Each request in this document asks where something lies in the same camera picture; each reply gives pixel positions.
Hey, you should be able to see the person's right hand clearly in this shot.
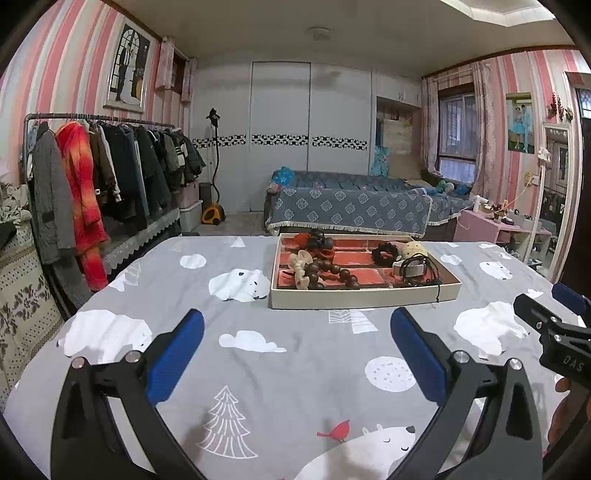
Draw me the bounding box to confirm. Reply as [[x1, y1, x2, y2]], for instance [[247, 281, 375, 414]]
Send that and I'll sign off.
[[547, 376, 573, 446]]

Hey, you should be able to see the beige hair claw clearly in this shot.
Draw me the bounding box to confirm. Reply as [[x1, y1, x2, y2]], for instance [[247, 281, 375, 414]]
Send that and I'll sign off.
[[288, 250, 317, 291]]

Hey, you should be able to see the orange red fleece robe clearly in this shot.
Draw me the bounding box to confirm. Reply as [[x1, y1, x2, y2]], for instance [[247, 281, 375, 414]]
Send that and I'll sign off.
[[55, 121, 109, 291]]

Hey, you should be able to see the white tray with red lining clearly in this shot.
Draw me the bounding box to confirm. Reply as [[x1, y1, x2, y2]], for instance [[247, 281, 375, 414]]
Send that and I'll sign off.
[[269, 232, 463, 310]]

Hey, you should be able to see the pink storage box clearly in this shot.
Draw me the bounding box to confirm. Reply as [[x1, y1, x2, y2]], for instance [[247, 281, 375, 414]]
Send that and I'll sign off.
[[178, 182, 204, 232]]

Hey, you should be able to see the white framed standing mirror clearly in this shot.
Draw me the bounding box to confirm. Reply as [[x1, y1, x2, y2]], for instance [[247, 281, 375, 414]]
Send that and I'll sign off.
[[522, 122, 580, 282]]

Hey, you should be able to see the barred window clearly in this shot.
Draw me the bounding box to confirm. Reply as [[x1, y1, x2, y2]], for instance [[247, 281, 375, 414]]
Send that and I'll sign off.
[[436, 83, 477, 185]]

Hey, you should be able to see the brown wooden bead bracelet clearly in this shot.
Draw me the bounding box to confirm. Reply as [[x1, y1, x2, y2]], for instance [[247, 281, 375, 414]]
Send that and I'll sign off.
[[305, 258, 361, 291]]

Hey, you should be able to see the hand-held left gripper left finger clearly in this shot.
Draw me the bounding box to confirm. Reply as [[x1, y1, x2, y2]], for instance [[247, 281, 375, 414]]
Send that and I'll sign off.
[[50, 308, 206, 480]]

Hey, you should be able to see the black fabric scrunchie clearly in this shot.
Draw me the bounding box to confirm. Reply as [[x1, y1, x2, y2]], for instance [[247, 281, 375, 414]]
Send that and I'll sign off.
[[372, 242, 402, 267]]

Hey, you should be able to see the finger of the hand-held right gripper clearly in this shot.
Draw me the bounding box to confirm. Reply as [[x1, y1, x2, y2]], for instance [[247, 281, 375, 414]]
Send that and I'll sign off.
[[551, 282, 591, 324], [513, 293, 568, 333]]

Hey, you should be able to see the blue plastic bag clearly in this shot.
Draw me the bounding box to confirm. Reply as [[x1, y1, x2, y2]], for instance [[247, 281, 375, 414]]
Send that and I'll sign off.
[[373, 144, 393, 176]]

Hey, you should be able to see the pink side table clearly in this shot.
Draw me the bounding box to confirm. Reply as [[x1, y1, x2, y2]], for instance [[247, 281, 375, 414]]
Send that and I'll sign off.
[[452, 209, 552, 245]]

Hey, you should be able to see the garment steamer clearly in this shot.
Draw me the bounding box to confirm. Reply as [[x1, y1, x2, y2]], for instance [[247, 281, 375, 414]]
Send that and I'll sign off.
[[201, 108, 227, 226]]

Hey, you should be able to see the teal soft toy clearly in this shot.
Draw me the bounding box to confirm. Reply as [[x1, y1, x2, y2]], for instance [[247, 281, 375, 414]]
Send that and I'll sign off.
[[434, 180, 472, 197]]

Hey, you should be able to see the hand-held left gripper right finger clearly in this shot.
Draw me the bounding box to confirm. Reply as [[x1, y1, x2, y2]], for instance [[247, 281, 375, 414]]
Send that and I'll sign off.
[[390, 307, 543, 480]]

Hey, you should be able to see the row of dark hanging clothes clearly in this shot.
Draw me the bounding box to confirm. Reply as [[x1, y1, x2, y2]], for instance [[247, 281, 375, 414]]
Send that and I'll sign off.
[[88, 121, 207, 222]]

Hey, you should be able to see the grey polar bear printed sheet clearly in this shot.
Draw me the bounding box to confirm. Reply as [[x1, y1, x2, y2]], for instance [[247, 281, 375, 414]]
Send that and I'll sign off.
[[0, 234, 587, 480]]

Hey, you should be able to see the metal clothes rack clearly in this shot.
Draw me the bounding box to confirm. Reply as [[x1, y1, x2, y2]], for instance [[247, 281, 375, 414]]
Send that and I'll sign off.
[[23, 113, 178, 185]]

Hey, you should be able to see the pineapple plush hair tie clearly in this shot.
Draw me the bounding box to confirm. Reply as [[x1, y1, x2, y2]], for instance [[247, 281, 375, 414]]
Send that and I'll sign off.
[[399, 241, 429, 261]]

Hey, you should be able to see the wall poster with blue figures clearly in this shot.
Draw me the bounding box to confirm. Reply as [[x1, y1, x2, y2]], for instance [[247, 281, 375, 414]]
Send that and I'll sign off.
[[505, 92, 536, 154]]

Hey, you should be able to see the pink floral curtain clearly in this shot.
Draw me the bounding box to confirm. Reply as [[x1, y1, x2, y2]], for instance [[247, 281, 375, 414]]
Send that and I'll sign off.
[[471, 60, 492, 199]]

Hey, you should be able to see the sofa bed with blue cover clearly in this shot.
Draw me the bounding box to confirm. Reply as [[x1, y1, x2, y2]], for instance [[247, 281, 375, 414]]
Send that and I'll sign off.
[[265, 168, 476, 241]]

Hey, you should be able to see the framed wedding picture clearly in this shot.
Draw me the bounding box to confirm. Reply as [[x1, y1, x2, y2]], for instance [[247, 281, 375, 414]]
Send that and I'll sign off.
[[102, 21, 155, 114]]

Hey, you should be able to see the patterned cloth covered furniture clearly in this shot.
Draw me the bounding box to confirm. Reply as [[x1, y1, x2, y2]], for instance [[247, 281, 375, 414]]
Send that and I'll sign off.
[[0, 222, 65, 407]]

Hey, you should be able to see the white wardrobe with patterned band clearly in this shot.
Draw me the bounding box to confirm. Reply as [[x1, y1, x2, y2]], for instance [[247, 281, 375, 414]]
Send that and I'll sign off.
[[189, 60, 421, 213]]

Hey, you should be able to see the grey quilted coat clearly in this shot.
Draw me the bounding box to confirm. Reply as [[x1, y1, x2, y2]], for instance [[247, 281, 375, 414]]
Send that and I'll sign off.
[[30, 122, 77, 266]]

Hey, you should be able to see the red flower decoration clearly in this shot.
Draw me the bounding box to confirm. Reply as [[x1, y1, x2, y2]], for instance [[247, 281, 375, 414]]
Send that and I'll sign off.
[[547, 92, 574, 124]]

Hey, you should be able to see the black cord bracelet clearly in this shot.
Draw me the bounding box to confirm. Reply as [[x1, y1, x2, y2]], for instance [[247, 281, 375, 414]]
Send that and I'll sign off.
[[399, 256, 444, 305]]

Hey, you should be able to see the grey lace covered bench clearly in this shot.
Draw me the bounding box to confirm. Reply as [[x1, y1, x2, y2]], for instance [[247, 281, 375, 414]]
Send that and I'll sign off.
[[102, 208, 183, 273]]

